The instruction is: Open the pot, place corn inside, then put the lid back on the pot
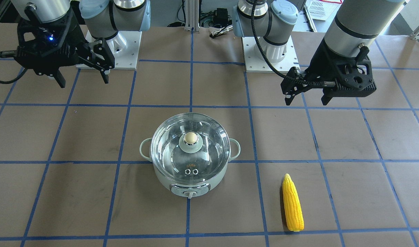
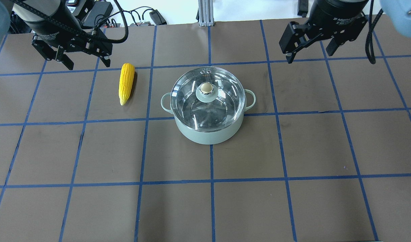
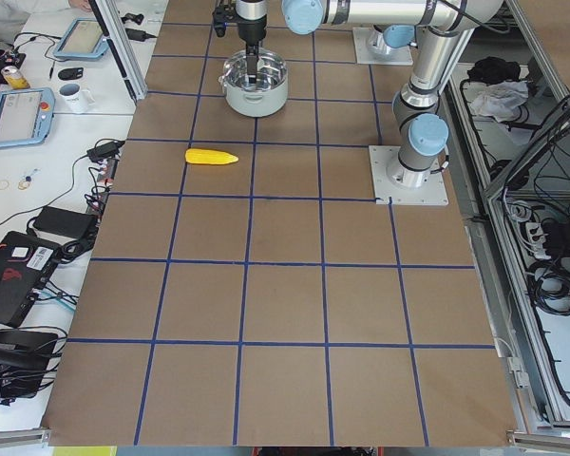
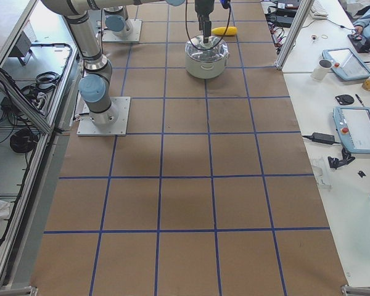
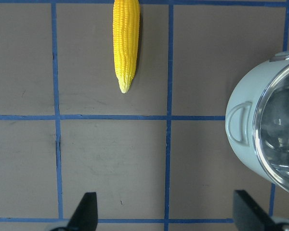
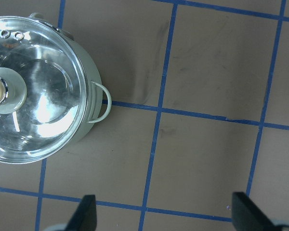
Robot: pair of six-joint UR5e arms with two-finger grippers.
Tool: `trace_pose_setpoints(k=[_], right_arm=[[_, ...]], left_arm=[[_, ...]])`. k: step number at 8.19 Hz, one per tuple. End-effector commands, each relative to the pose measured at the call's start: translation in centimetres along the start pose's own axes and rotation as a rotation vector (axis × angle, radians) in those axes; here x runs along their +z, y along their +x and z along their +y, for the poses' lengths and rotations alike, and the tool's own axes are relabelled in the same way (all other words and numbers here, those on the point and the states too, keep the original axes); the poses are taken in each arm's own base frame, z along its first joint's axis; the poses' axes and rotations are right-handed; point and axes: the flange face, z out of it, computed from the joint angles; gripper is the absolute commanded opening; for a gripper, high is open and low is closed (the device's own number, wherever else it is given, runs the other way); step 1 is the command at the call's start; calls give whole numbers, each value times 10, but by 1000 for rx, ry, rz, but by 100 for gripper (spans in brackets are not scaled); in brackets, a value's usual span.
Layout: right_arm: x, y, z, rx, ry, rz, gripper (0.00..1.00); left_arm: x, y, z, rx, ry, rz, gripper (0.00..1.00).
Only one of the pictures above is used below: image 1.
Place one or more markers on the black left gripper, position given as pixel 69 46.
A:
pixel 320 61

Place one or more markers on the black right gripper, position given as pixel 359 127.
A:
pixel 73 38

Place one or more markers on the yellow corn cob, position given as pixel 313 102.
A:
pixel 292 207

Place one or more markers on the glass pot lid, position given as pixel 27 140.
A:
pixel 190 148

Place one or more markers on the white plastic basket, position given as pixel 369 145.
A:
pixel 322 9

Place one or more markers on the black power adapter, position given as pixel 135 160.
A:
pixel 221 17

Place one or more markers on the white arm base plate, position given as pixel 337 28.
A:
pixel 125 48
pixel 281 57

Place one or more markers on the aluminium frame post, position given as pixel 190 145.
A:
pixel 192 15

